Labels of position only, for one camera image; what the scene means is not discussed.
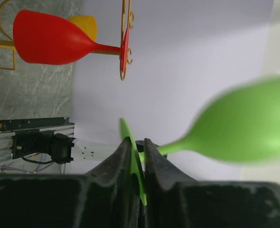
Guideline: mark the gold wire glass rack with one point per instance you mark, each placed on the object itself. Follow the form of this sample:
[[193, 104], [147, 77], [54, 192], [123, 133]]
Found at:
[[127, 16]]

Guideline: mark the green wine glass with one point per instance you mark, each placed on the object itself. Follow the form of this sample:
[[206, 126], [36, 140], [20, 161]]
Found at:
[[239, 126]]

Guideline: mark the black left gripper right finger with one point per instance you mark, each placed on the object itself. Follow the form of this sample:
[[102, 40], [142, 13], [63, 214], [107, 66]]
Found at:
[[175, 200]]

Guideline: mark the orange wine glass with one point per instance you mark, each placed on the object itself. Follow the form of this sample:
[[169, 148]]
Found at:
[[87, 24]]

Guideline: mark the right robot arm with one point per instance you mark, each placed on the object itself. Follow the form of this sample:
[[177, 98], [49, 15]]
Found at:
[[71, 149]]

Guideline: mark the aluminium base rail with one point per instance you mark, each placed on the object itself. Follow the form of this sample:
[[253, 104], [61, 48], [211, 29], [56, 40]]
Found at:
[[9, 128]]

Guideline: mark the red wine glass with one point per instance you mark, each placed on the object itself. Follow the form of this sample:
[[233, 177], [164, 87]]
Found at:
[[41, 38]]

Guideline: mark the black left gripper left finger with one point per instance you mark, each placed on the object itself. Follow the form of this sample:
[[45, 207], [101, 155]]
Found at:
[[105, 197]]

